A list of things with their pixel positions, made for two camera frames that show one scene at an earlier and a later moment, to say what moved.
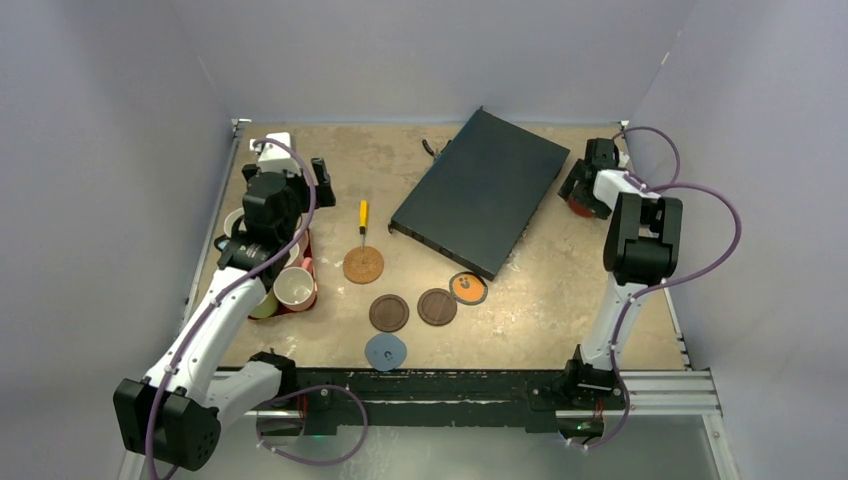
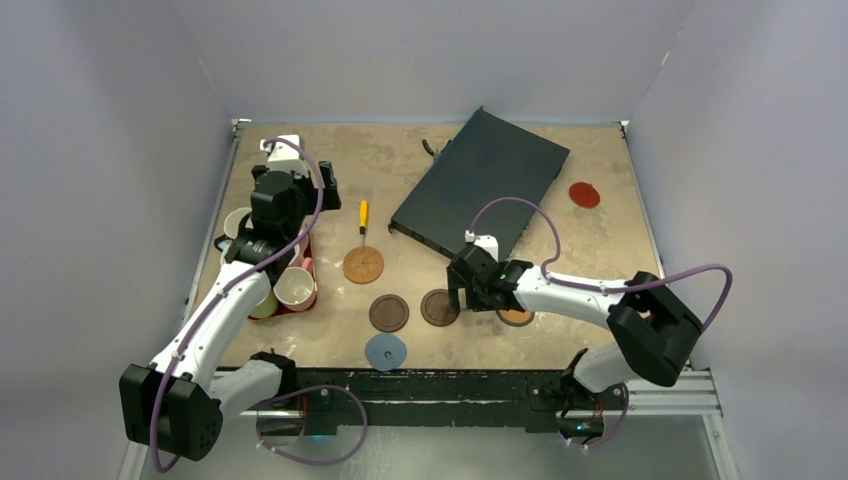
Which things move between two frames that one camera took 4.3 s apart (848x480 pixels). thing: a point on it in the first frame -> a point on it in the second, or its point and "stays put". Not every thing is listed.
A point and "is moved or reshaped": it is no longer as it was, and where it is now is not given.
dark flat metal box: (474, 201) stays put
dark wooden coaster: (437, 306) stays put
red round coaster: (583, 212) is moved or reshaped
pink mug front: (295, 287) stays put
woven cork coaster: (363, 267) stays put
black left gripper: (323, 195) stays put
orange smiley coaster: (468, 288) is moved or reshaped
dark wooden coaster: (389, 313) stays put
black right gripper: (579, 188) -> (461, 281)
